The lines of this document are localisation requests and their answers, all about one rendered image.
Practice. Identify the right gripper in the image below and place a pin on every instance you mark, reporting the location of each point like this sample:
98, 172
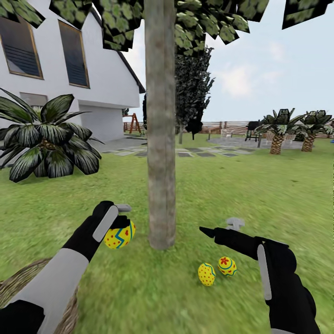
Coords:
229, 238

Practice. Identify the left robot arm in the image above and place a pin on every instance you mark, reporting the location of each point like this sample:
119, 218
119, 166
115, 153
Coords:
37, 308

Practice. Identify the wicker basket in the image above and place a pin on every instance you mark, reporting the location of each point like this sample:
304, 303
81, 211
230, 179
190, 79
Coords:
70, 317

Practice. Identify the easter egg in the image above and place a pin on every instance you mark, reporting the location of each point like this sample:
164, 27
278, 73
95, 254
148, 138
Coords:
118, 238
227, 266
206, 274

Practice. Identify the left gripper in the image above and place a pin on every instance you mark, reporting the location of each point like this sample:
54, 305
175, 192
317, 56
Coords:
121, 223

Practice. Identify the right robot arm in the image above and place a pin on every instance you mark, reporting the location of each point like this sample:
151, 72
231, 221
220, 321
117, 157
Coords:
292, 307

